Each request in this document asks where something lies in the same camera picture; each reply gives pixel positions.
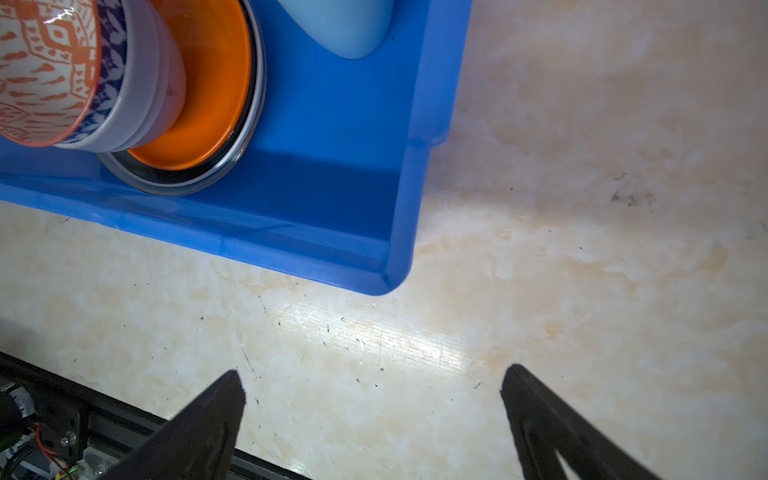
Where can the blue plastic bin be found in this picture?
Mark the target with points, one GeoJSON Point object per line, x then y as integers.
{"type": "Point", "coordinates": [328, 189]}

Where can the lavender grey bowl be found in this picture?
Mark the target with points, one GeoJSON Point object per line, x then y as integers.
{"type": "Point", "coordinates": [141, 85]}

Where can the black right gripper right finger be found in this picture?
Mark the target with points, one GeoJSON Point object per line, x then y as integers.
{"type": "Point", "coordinates": [547, 432]}

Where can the red patterned bowl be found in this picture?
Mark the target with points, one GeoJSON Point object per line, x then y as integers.
{"type": "Point", "coordinates": [62, 67]}

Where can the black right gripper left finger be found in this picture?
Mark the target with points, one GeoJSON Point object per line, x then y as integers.
{"type": "Point", "coordinates": [198, 443]}

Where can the cream mug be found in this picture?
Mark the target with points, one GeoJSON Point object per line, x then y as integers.
{"type": "Point", "coordinates": [350, 29]}

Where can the black plate orange underside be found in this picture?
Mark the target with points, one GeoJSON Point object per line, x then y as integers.
{"type": "Point", "coordinates": [177, 183]}

